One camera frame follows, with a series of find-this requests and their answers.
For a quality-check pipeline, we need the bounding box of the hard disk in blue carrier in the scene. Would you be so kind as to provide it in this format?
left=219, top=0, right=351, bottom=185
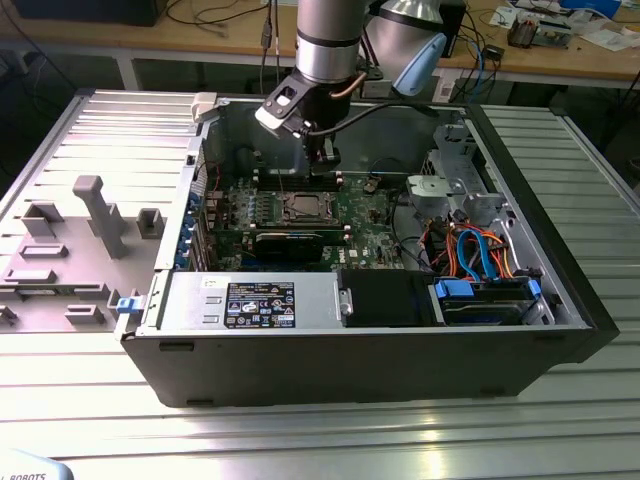
left=428, top=277, right=545, bottom=328

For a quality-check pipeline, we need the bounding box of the CPU socket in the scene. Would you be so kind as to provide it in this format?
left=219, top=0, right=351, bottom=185
left=278, top=188, right=337, bottom=225

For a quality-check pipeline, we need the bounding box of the small wrist camera with bracket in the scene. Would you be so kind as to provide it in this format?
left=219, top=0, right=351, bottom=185
left=355, top=57, right=395, bottom=100

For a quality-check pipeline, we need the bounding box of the grey metal device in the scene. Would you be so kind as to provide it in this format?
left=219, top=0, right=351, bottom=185
left=537, top=17, right=574, bottom=51

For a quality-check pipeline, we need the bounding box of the wooden workbench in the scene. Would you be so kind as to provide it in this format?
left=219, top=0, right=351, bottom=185
left=0, top=0, right=640, bottom=94

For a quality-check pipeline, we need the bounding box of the blue plastic latch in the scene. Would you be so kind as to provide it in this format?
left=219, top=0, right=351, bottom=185
left=115, top=295, right=146, bottom=317

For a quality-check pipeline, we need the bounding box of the black camera cable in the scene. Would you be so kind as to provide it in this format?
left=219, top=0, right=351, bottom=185
left=304, top=101, right=441, bottom=139

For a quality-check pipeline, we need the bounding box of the metal socket cover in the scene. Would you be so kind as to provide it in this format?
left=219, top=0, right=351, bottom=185
left=282, top=190, right=335, bottom=224

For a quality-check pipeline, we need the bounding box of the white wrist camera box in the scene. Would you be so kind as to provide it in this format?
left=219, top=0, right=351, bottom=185
left=253, top=69, right=319, bottom=141

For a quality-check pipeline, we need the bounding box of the orange wire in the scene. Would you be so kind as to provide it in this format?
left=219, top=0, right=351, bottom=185
left=492, top=233, right=524, bottom=281
left=427, top=224, right=461, bottom=276

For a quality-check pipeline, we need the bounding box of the pale blue teach pendant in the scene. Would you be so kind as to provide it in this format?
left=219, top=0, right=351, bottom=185
left=0, top=447, right=76, bottom=480

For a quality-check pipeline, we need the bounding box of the brown curved cable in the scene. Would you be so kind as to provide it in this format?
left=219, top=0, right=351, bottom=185
left=329, top=72, right=366, bottom=101

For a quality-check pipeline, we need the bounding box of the silver CPU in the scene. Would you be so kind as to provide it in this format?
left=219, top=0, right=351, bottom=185
left=292, top=194, right=324, bottom=215

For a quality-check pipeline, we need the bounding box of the silver power supply unit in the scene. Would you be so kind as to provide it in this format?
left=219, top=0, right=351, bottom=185
left=137, top=272, right=347, bottom=335

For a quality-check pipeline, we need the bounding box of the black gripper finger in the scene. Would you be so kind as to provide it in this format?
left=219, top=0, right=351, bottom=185
left=304, top=133, right=344, bottom=178

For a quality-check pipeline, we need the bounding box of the CPU cooler heatsink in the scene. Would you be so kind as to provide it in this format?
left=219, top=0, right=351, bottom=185
left=507, top=14, right=541, bottom=51

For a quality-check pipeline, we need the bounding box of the silver drive cage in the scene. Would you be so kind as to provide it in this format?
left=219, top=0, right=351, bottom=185
left=422, top=122, right=489, bottom=196

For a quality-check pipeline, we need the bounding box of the black plastic shroud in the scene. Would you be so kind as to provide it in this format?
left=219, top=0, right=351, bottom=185
left=337, top=272, right=447, bottom=330

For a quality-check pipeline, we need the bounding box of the angled silver metal bracket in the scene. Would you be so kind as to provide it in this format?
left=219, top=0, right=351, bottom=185
left=462, top=191, right=507, bottom=229

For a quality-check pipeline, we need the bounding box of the green motherboard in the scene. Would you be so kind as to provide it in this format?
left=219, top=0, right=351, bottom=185
left=199, top=172, right=417, bottom=274

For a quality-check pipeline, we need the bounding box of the black monitor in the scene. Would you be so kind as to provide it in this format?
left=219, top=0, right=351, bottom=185
left=12, top=0, right=162, bottom=29

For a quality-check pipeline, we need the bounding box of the blue flat wire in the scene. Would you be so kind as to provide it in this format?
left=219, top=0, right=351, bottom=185
left=472, top=228, right=502, bottom=285
left=455, top=228, right=479, bottom=281

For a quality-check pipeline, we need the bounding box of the black graphics card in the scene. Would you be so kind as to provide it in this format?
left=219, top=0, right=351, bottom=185
left=252, top=229, right=326, bottom=265

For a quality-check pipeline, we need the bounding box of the wire locking lever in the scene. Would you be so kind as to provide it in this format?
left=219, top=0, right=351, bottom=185
left=274, top=154, right=289, bottom=204

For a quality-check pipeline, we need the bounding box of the grey parts rack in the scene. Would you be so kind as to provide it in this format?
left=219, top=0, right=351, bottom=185
left=0, top=174, right=169, bottom=335

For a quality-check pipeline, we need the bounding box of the black PC case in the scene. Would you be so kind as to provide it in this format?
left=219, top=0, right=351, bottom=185
left=119, top=89, right=621, bottom=410

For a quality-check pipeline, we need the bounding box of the rounded silver metal bracket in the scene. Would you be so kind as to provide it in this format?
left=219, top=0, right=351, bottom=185
left=404, top=173, right=464, bottom=224

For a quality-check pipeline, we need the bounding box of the white paper sheet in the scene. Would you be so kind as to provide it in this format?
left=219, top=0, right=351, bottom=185
left=579, top=27, right=639, bottom=54

